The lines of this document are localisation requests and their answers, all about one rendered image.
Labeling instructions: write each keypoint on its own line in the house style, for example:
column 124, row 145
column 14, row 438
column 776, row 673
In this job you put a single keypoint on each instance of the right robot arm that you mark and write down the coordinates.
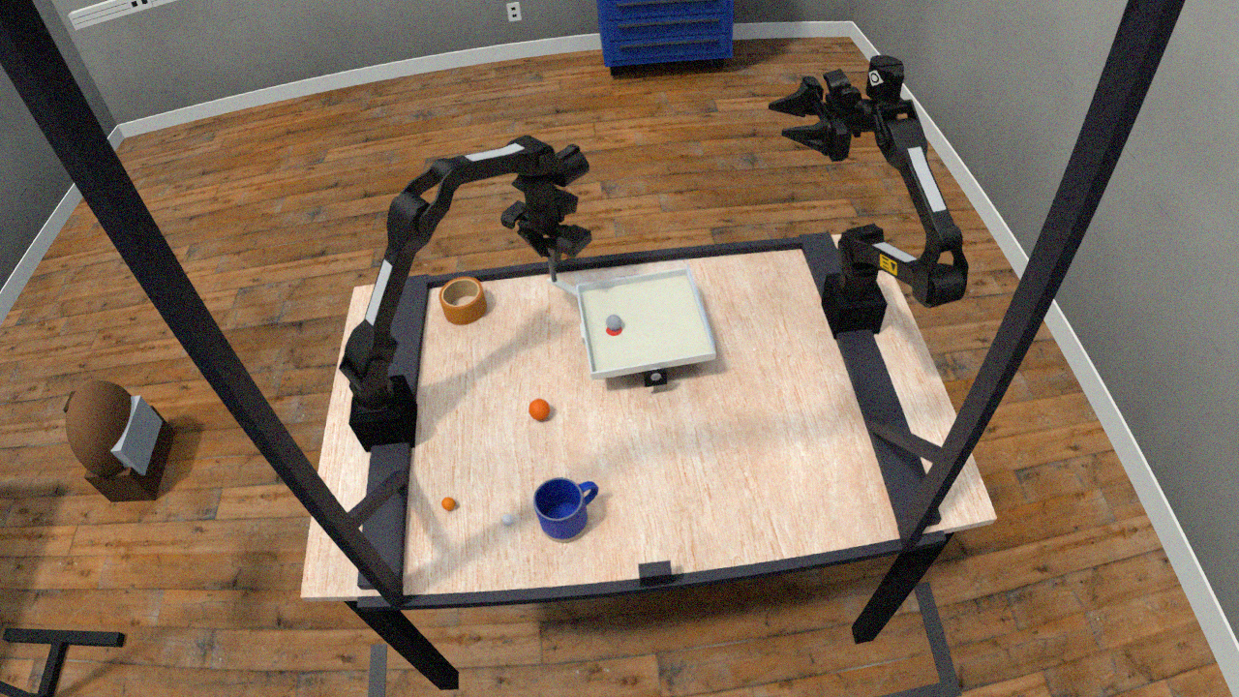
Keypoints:
column 904, row 146

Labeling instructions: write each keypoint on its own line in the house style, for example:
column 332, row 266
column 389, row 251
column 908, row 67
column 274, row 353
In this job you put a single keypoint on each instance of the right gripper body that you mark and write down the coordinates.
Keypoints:
column 843, row 127

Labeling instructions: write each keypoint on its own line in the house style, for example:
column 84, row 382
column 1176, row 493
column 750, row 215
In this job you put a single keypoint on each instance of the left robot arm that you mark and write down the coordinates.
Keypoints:
column 411, row 223

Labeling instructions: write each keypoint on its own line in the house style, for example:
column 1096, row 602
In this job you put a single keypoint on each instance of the brown tape roll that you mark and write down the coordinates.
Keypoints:
column 467, row 313

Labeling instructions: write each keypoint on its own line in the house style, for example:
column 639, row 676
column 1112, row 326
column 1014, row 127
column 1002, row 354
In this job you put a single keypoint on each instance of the blue mug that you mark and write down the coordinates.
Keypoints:
column 559, row 497

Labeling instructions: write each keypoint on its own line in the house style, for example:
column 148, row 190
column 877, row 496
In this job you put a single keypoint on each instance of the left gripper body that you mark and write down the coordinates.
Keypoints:
column 570, row 240

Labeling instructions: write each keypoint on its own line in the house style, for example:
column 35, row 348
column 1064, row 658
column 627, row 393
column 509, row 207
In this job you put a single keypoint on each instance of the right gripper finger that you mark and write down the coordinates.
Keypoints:
column 815, row 136
column 794, row 104

